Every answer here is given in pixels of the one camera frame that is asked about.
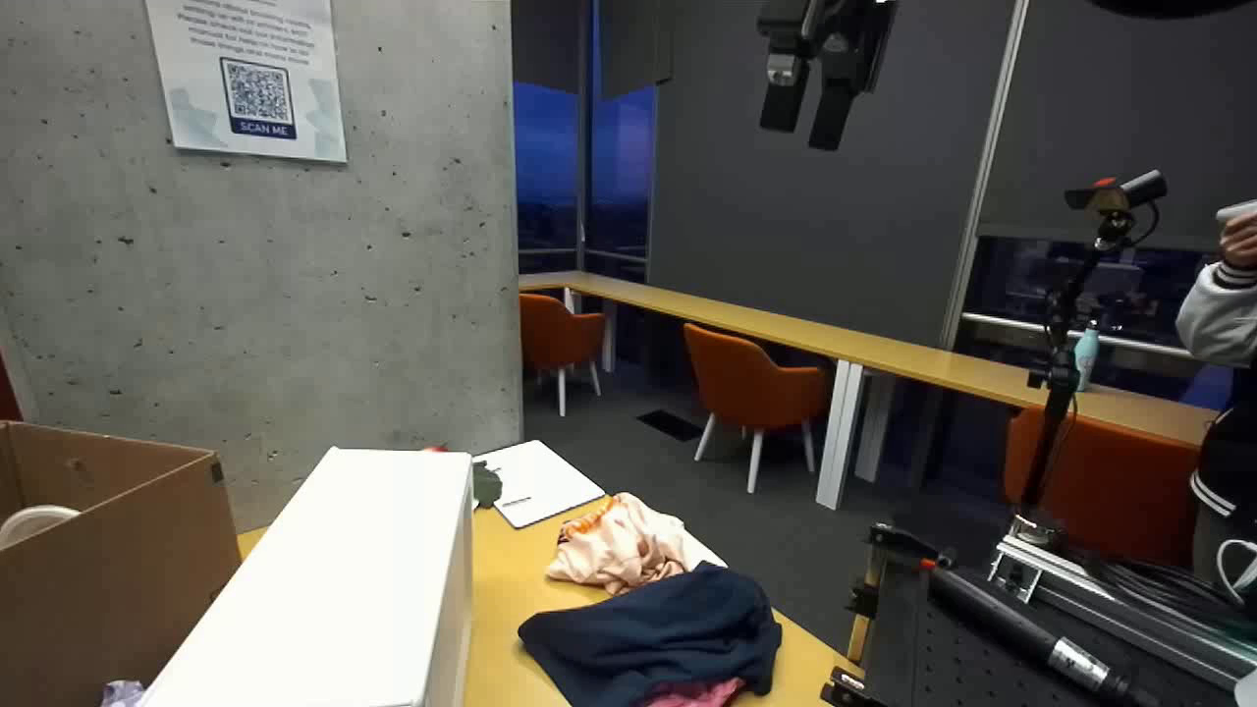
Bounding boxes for dark blue cloth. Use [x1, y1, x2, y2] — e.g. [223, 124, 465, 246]
[516, 563, 786, 707]

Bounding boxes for grey sleeved operator forearm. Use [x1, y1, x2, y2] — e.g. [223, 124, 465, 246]
[1172, 255, 1257, 372]

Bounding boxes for peach orange printed cloth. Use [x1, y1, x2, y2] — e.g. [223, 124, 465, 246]
[541, 491, 694, 597]

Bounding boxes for pink cloth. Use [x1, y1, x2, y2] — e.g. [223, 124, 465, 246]
[642, 673, 749, 707]

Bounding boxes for white rectangular box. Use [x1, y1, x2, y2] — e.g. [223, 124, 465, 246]
[134, 444, 478, 707]

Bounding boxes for brown cardboard box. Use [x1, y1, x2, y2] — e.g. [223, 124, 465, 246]
[0, 419, 245, 707]

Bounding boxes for operator hand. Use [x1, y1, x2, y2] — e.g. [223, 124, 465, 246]
[1213, 213, 1257, 275]

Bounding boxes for window with dusk sky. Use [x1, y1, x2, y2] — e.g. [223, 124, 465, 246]
[510, 0, 659, 284]

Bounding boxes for long wooden counter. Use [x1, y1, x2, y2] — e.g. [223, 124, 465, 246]
[520, 268, 1223, 514]

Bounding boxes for orange chair white legs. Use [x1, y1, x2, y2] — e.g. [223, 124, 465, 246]
[520, 291, 608, 419]
[681, 317, 835, 497]

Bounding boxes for light blue clip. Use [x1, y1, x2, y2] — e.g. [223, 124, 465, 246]
[1068, 321, 1106, 397]

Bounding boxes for white paper sheet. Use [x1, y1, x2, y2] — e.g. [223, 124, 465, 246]
[471, 435, 608, 535]

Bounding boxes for orange upholstered seat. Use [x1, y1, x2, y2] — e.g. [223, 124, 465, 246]
[1002, 404, 1202, 571]

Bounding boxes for white QR code poster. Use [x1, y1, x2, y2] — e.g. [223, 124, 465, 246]
[143, 0, 354, 170]

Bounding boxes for black metal cylinder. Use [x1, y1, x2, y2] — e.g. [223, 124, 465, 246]
[921, 558, 1133, 707]

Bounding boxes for operator torso black jacket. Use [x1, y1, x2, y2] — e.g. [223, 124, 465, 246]
[1183, 401, 1257, 619]

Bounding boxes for black perforated breadboard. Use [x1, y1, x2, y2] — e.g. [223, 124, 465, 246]
[820, 518, 1257, 707]

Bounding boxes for black camera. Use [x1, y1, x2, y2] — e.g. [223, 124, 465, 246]
[1061, 164, 1172, 220]

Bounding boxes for aluminium rail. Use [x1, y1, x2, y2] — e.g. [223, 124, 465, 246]
[986, 514, 1257, 665]

